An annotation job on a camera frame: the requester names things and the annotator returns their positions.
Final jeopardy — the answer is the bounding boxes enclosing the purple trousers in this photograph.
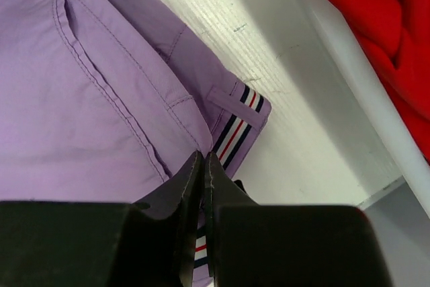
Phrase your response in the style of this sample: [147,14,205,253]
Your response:
[0,0,272,287]

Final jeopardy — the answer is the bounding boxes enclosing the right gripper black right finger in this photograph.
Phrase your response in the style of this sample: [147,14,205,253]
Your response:
[204,153,386,286]

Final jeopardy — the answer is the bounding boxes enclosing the white plastic basket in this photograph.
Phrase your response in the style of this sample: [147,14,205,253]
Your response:
[282,0,430,197]

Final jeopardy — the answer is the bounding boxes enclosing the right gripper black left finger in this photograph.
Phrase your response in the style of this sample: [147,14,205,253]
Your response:
[1,152,204,286]

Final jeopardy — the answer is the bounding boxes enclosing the red trousers in basket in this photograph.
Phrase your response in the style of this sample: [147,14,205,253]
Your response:
[328,0,429,159]

